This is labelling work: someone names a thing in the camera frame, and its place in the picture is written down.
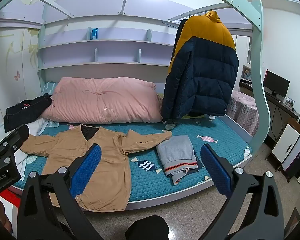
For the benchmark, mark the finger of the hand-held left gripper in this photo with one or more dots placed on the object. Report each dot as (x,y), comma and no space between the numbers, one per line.
(13,136)

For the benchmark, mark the pink patterned cloth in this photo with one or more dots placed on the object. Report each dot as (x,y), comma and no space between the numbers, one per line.
(245,112)

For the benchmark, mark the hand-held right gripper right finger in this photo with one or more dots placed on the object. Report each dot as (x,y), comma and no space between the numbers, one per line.
(215,170)

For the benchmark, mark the navy and yellow puffer jacket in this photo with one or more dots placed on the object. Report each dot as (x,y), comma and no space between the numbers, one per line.
(202,67)

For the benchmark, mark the black monitor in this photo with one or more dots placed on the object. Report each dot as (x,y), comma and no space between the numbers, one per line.
(276,83)

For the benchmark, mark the person's left forearm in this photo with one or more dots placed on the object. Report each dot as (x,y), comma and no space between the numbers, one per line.
(0,215)

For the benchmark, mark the person's dark trouser leg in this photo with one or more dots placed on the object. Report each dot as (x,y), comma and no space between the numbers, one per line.
(147,228)

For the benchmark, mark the dark desk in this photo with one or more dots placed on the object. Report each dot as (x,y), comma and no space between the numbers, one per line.
(277,102)

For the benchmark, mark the pink quilt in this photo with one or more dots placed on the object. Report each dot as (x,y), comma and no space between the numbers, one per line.
(102,97)

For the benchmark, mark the white small cabinet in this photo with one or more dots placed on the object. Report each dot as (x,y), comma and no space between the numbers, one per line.
(286,142)

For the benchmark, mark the grey folded sweater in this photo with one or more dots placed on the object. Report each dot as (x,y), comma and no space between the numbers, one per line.
(176,150)

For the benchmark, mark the black folded garment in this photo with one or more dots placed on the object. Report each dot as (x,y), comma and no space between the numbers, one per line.
(25,112)

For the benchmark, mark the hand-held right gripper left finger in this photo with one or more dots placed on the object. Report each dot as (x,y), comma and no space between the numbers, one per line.
(86,170)

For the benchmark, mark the blue box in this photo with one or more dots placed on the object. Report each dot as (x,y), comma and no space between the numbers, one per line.
(95,33)

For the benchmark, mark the white cloth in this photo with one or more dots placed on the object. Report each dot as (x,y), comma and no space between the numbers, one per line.
(38,127)

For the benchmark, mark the small photo frame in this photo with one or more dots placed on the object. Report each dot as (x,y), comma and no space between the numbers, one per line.
(290,101)

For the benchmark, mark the metal clothes rail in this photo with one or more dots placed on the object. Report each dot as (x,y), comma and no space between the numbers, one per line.
(197,11)

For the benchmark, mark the lavender wall shelf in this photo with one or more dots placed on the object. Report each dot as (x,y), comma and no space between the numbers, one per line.
(110,47)

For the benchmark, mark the mint green bed frame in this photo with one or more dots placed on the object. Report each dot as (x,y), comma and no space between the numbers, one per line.
(256,55)

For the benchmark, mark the white wardrobe with butterfly decals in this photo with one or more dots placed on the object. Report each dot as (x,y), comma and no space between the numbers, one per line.
(12,67)

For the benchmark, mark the blue patterned pillow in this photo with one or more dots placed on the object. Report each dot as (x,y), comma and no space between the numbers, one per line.
(48,88)

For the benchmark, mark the yellow green cloth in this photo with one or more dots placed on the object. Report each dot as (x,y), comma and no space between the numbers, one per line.
(196,115)

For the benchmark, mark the tan jacket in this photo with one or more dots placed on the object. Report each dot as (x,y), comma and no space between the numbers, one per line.
(110,160)

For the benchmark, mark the teal quilted bed mat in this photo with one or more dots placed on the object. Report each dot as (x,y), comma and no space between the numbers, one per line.
(145,180)

